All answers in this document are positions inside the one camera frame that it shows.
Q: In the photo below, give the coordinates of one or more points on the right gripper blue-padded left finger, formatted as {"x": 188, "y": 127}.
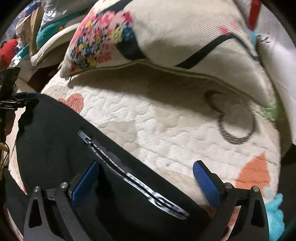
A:
{"x": 51, "y": 213}

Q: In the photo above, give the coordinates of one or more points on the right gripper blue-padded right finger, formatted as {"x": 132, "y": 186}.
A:
{"x": 251, "y": 222}

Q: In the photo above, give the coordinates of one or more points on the black pants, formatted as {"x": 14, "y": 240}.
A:
{"x": 128, "y": 200}

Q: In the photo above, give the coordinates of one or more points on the teal fleece blanket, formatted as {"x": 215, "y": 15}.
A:
{"x": 275, "y": 218}

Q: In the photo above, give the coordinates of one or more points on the person in red shirt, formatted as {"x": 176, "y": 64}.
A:
{"x": 7, "y": 52}

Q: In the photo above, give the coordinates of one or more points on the beige folded mattress pad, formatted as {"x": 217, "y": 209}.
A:
{"x": 53, "y": 51}

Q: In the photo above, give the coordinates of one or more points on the teal folded cloth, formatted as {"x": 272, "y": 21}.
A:
{"x": 49, "y": 31}

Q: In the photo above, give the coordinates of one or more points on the brown cardboard boxes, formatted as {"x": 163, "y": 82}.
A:
{"x": 28, "y": 28}

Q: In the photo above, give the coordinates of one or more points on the patchwork quilted bed cover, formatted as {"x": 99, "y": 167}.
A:
{"x": 169, "y": 122}

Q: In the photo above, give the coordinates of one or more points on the white paper bag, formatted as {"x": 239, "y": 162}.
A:
{"x": 277, "y": 53}

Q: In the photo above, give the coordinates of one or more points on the floral print cushion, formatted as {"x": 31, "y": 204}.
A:
{"x": 194, "y": 38}

